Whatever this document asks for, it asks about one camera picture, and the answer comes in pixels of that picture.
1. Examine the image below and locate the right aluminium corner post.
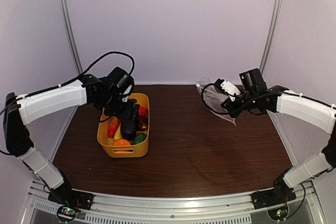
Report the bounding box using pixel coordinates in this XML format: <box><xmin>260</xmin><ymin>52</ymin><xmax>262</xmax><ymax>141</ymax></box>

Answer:
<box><xmin>260</xmin><ymin>0</ymin><xmax>283</xmax><ymax>74</ymax></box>

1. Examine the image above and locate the purple toy eggplant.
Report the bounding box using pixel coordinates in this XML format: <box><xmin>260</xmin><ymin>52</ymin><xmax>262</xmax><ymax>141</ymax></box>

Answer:
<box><xmin>120</xmin><ymin>119</ymin><xmax>137</xmax><ymax>141</ymax></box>

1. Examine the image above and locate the right circuit board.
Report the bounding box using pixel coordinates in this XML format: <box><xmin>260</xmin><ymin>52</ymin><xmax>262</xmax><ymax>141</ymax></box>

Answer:
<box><xmin>267</xmin><ymin>206</ymin><xmax>289</xmax><ymax>221</ymax></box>

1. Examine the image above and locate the orange toy orange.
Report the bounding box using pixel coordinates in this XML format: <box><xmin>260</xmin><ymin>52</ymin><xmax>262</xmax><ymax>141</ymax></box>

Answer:
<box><xmin>113</xmin><ymin>138</ymin><xmax>132</xmax><ymax>147</ymax></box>

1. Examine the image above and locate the aluminium corner post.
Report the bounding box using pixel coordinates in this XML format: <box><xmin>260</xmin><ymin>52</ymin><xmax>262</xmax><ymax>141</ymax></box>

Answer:
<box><xmin>59</xmin><ymin>0</ymin><xmax>83</xmax><ymax>74</ymax></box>
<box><xmin>260</xmin><ymin>0</ymin><xmax>283</xmax><ymax>74</ymax></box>

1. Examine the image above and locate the circuit board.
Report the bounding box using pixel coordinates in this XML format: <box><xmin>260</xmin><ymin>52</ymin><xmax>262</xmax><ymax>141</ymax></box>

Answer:
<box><xmin>267</xmin><ymin>206</ymin><xmax>289</xmax><ymax>221</ymax></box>
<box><xmin>56</xmin><ymin>206</ymin><xmax>79</xmax><ymax>222</ymax></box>

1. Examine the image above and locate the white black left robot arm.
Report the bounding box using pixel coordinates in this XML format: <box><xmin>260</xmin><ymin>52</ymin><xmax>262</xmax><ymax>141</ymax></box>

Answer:
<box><xmin>2</xmin><ymin>73</ymin><xmax>135</xmax><ymax>205</ymax></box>

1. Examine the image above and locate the left aluminium corner post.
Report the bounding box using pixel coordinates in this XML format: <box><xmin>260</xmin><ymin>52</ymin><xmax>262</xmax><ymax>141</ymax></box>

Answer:
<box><xmin>59</xmin><ymin>0</ymin><xmax>83</xmax><ymax>74</ymax></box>

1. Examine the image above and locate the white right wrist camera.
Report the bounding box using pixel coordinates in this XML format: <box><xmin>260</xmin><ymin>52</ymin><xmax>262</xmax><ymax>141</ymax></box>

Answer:
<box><xmin>215</xmin><ymin>79</ymin><xmax>240</xmax><ymax>101</ymax></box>

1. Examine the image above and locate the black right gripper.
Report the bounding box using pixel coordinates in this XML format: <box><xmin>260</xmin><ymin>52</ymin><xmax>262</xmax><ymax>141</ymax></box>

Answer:
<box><xmin>221</xmin><ymin>89</ymin><xmax>257</xmax><ymax>119</ymax></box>

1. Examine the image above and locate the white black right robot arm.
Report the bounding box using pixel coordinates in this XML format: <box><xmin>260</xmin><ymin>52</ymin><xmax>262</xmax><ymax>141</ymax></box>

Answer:
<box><xmin>221</xmin><ymin>86</ymin><xmax>335</xmax><ymax>204</ymax></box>

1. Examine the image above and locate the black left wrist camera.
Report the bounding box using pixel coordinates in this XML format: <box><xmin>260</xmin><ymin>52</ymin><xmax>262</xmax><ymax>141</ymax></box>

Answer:
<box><xmin>107</xmin><ymin>67</ymin><xmax>134</xmax><ymax>102</ymax></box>

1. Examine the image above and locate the aluminium front rail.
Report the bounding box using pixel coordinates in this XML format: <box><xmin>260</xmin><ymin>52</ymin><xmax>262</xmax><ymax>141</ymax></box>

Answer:
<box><xmin>18</xmin><ymin>180</ymin><xmax>327</xmax><ymax>223</ymax></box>

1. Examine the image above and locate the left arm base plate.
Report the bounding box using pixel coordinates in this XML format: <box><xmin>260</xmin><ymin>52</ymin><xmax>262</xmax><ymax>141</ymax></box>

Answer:
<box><xmin>48</xmin><ymin>187</ymin><xmax>94</xmax><ymax>210</ymax></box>

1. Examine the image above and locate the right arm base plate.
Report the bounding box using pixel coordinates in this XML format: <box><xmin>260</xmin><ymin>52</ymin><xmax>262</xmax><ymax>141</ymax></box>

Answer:
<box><xmin>250</xmin><ymin>189</ymin><xmax>297</xmax><ymax>209</ymax></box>

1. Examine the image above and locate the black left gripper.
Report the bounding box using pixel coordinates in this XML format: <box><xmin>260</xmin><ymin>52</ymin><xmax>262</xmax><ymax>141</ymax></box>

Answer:
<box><xmin>97</xmin><ymin>93</ymin><xmax>139</xmax><ymax>122</ymax></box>

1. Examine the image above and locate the left circuit board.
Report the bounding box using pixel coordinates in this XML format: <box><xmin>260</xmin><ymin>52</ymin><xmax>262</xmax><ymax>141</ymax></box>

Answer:
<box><xmin>56</xmin><ymin>206</ymin><xmax>79</xmax><ymax>222</ymax></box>

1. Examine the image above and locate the yellow plastic basket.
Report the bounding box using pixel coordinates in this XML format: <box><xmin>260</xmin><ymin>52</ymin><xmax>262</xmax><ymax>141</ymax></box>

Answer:
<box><xmin>97</xmin><ymin>93</ymin><xmax>150</xmax><ymax>158</ymax></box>

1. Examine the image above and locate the black left camera cable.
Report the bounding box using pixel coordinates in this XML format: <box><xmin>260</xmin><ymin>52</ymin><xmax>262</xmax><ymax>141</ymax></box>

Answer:
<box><xmin>81</xmin><ymin>50</ymin><xmax>135</xmax><ymax>78</ymax></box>

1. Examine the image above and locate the black right camera cable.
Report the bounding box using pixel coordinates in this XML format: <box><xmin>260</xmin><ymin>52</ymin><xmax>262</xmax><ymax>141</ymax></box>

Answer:
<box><xmin>201</xmin><ymin>82</ymin><xmax>232</xmax><ymax>116</ymax></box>

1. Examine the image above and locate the clear zip top bag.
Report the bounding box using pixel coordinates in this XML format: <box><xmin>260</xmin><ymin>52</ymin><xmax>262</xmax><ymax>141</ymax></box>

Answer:
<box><xmin>195</xmin><ymin>78</ymin><xmax>236</xmax><ymax>126</ymax></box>

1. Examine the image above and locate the black camera cable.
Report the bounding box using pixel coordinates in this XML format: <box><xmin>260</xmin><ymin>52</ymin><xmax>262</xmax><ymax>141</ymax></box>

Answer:
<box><xmin>81</xmin><ymin>50</ymin><xmax>135</xmax><ymax>78</ymax></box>
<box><xmin>201</xmin><ymin>82</ymin><xmax>232</xmax><ymax>116</ymax></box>

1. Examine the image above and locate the yellow toy banana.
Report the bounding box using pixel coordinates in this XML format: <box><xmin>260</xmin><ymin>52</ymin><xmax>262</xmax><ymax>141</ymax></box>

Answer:
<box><xmin>113</xmin><ymin>125</ymin><xmax>123</xmax><ymax>141</ymax></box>

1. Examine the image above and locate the dark red toy fruit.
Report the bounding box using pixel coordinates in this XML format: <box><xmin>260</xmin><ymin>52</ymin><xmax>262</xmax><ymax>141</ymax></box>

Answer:
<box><xmin>137</xmin><ymin>116</ymin><xmax>149</xmax><ymax>131</ymax></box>

